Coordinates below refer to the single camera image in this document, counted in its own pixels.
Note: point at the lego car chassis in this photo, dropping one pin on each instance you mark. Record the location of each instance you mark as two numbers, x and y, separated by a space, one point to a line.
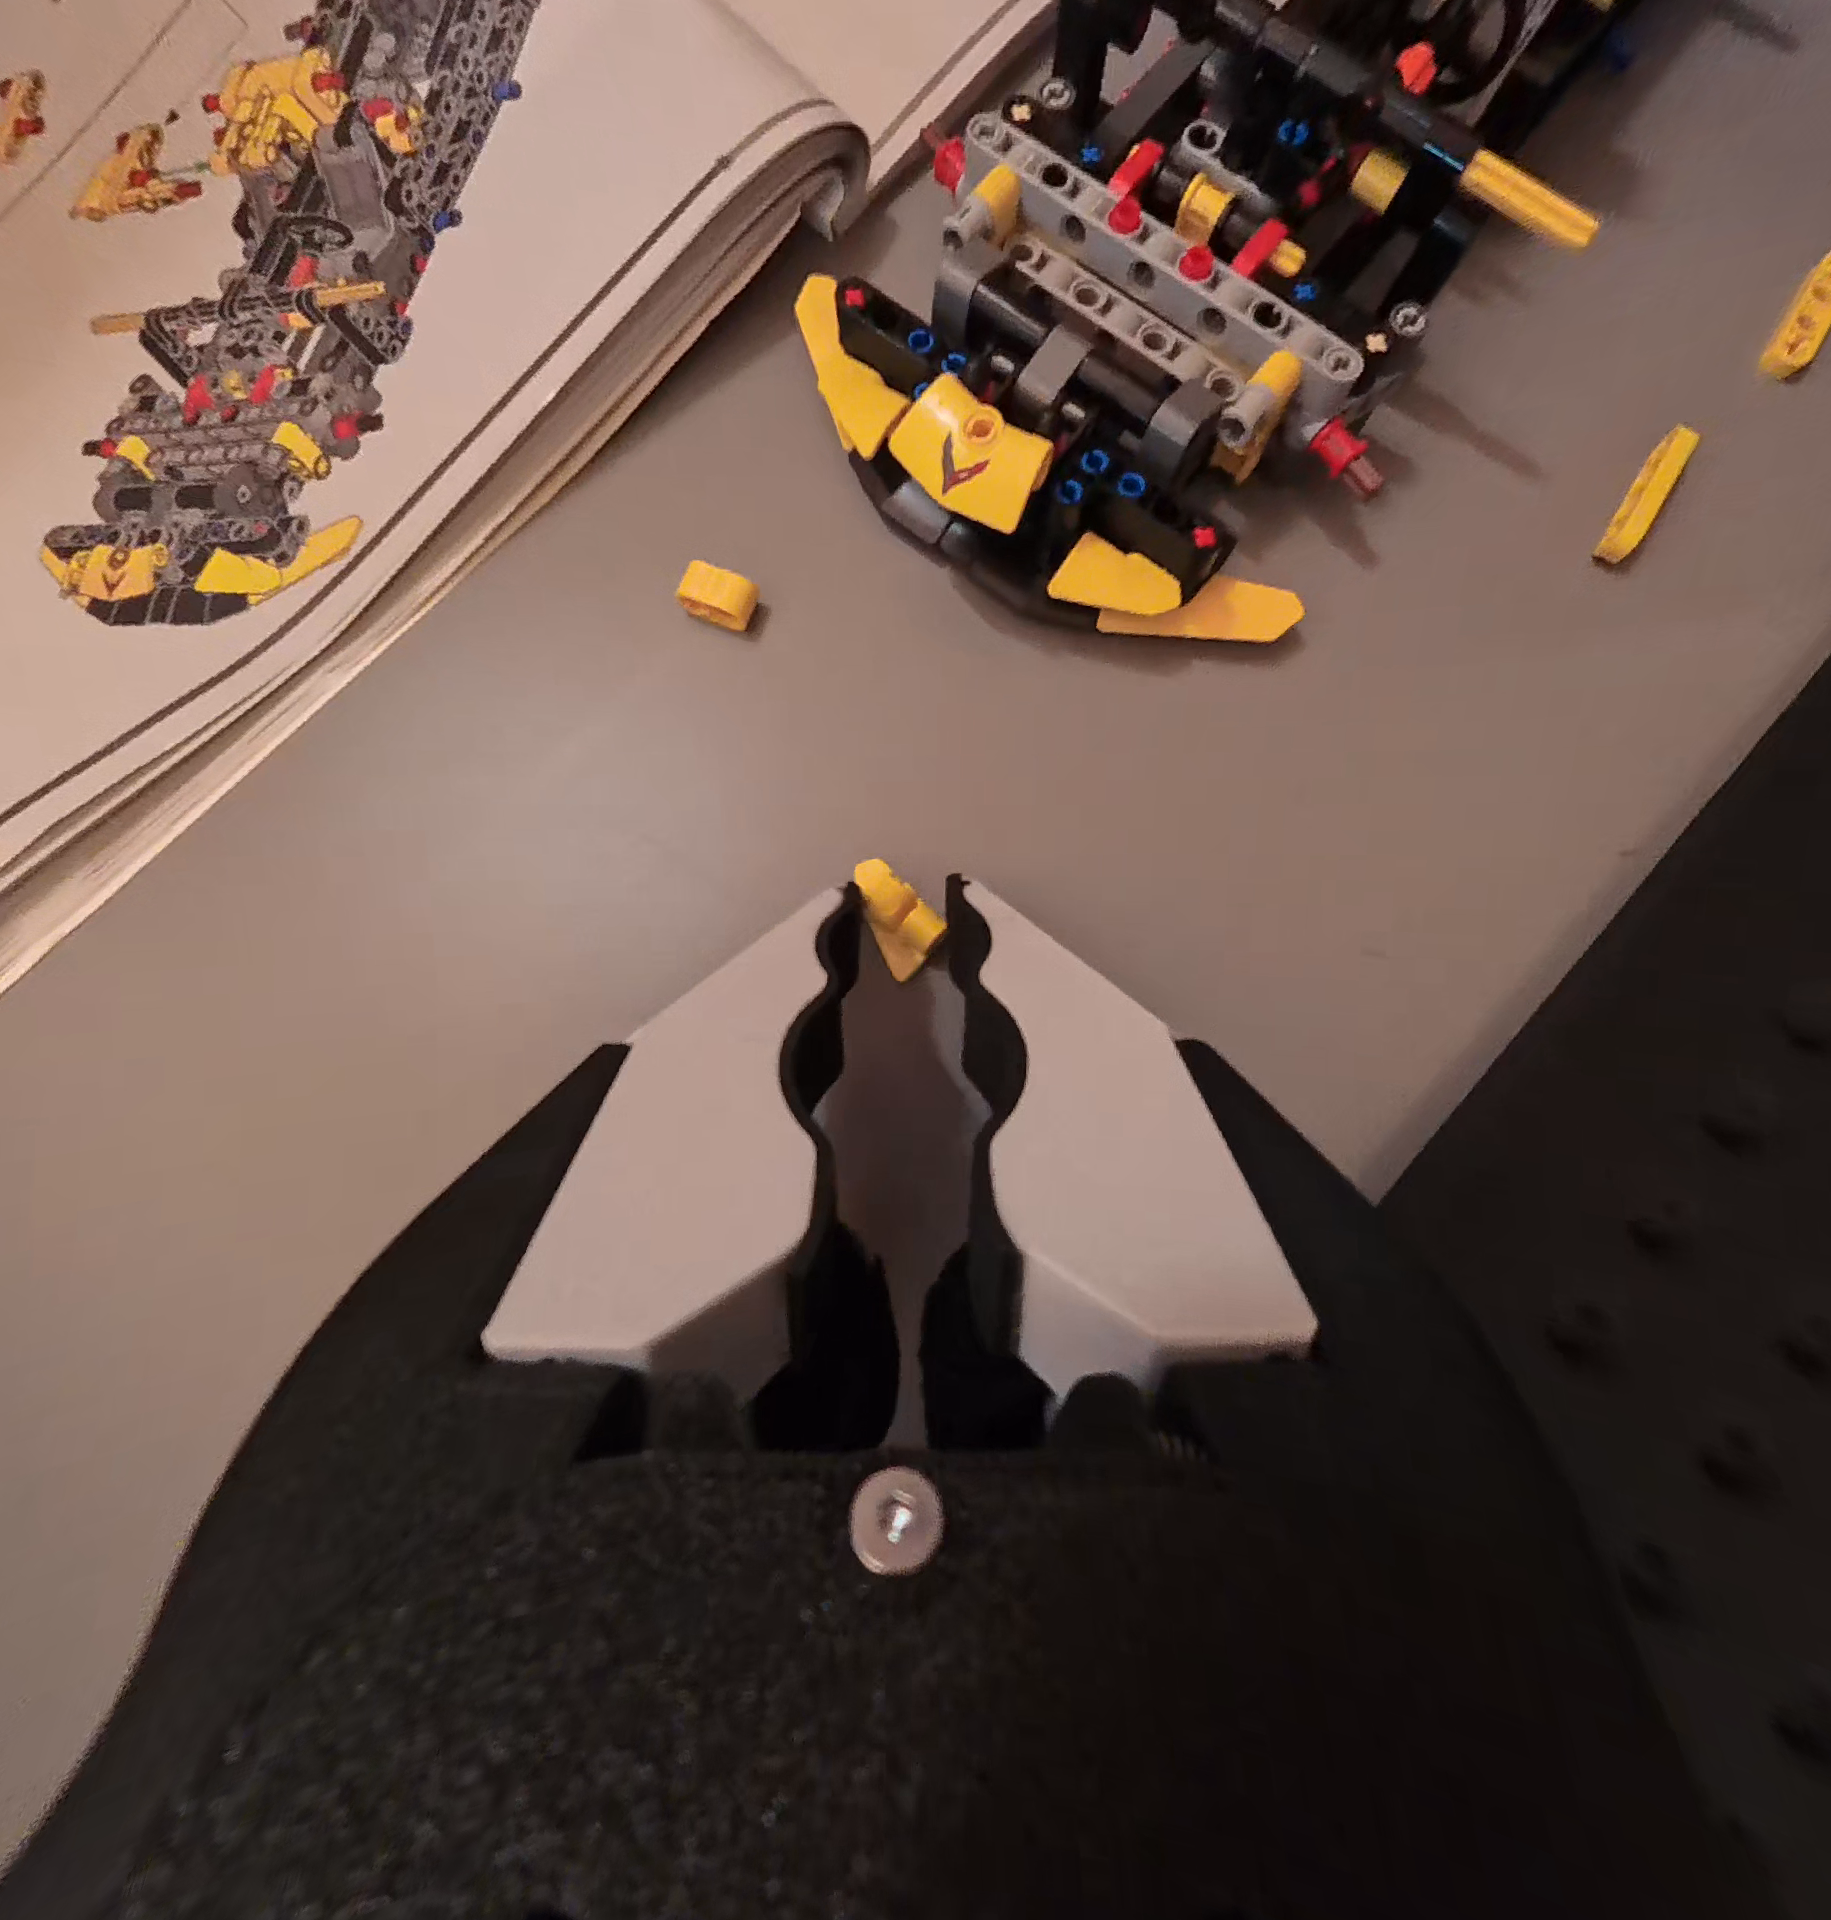
1155 298

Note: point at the lego instruction booklet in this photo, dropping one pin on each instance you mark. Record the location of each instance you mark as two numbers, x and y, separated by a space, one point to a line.
523 298

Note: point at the black dotted floor mat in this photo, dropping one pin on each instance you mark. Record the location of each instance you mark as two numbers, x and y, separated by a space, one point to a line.
1678 1199

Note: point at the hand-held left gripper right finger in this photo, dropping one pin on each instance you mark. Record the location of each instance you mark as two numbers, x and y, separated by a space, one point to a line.
1155 1199

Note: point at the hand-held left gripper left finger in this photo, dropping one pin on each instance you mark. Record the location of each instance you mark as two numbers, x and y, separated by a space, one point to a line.
662 1199

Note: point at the yellow lego pin connector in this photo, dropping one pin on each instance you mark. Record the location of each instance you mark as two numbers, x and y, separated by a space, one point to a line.
897 907

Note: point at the yellow lego beam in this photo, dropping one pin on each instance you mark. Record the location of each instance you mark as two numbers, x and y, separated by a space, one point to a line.
1809 313
1644 497

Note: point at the small yellow lego connector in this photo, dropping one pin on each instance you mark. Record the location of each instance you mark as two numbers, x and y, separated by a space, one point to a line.
718 591

